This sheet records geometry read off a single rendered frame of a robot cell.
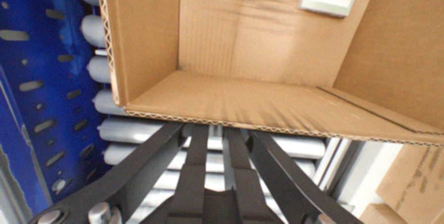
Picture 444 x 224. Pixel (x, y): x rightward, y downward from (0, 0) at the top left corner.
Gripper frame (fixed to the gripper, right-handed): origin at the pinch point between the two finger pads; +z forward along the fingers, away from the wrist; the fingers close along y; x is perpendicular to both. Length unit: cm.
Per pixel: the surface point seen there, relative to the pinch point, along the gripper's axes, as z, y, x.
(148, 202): 10.5, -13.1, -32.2
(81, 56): 14.0, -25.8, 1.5
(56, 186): 3.6, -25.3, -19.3
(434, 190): 3.4, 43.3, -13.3
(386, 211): 9, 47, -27
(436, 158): 5.4, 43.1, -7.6
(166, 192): 12.0, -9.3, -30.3
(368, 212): 10, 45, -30
